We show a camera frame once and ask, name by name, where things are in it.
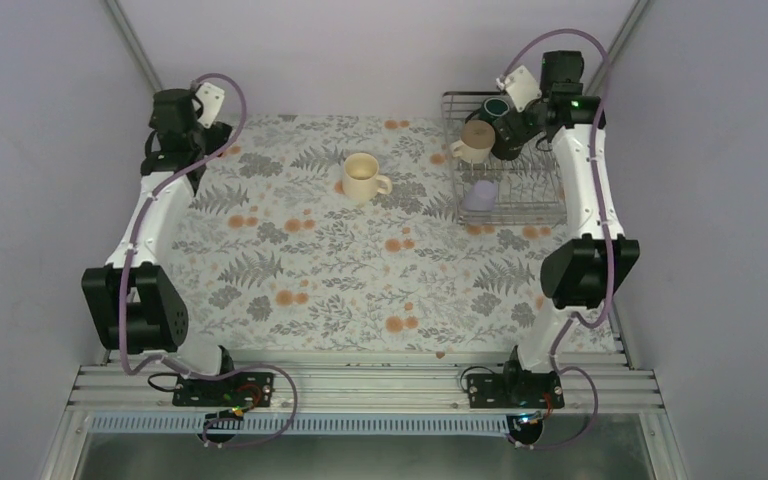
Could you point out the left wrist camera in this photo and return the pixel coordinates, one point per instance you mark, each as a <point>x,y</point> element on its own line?
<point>207,101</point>

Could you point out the black mug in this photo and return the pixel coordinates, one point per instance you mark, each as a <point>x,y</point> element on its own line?
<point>509,140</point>

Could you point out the dark green mug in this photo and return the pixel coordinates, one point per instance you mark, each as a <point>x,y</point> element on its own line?
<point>494,111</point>

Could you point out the metal wire dish rack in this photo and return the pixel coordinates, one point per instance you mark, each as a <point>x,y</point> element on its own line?
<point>529,188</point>

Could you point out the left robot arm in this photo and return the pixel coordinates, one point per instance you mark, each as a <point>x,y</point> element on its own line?
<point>131,296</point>

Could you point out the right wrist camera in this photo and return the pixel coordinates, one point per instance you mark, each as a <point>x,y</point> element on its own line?
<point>520,86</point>

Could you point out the beige white mug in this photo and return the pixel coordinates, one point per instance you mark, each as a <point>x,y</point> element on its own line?
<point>475,143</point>

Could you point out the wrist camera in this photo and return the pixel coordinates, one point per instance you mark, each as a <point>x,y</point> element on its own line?
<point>207,101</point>
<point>520,86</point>

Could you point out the cream ribbed mug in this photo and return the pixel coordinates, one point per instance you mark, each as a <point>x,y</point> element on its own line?
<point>362,180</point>

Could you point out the lilac plastic cup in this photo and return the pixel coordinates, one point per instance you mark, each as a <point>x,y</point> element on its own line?
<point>481,196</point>

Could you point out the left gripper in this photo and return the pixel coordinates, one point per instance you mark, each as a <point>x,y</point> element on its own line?
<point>221,134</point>

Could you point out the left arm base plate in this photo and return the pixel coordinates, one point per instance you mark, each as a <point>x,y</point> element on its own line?
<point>241,391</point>

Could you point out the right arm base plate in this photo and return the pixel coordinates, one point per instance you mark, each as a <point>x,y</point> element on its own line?
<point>490,392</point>

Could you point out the floral table mat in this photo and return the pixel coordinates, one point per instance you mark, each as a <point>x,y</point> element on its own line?
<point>271,255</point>

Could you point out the aluminium front rail frame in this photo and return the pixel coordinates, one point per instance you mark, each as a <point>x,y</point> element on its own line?
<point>360,393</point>

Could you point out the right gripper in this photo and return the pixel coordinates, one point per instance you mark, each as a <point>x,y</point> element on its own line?
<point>534,132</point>

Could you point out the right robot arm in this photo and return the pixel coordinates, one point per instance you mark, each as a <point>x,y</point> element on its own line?
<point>579,278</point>

